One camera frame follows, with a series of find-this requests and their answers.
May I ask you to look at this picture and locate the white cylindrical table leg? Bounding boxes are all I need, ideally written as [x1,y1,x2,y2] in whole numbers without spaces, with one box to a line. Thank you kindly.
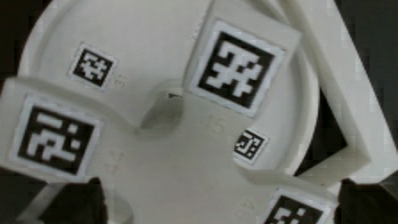
[139,79,185,136]

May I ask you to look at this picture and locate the white round table top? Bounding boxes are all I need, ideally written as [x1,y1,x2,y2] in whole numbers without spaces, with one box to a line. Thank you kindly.
[18,0,320,173]

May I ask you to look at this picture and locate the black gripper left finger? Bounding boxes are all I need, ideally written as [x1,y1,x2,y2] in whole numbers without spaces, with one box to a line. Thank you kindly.
[17,178,109,224]

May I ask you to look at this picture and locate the white fence rail frame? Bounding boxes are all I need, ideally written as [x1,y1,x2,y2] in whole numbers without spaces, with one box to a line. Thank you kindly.
[281,0,398,188]

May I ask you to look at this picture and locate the white cross table base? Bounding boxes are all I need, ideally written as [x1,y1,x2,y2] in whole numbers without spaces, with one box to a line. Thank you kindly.
[0,1,342,224]

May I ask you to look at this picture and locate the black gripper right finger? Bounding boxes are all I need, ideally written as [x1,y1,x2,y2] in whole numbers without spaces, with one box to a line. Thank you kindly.
[336,179,398,224]

